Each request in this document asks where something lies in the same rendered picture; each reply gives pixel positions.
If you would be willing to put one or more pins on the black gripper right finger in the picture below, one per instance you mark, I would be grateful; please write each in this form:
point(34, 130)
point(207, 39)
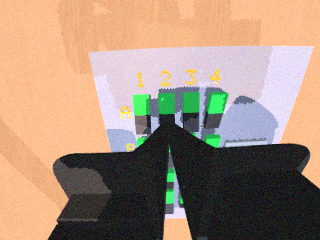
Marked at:
point(199, 168)

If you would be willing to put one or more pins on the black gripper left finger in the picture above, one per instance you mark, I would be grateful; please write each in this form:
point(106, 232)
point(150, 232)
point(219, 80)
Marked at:
point(142, 171)

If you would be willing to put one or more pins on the pale lavender switch panel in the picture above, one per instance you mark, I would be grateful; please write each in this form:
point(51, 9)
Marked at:
point(225, 96)

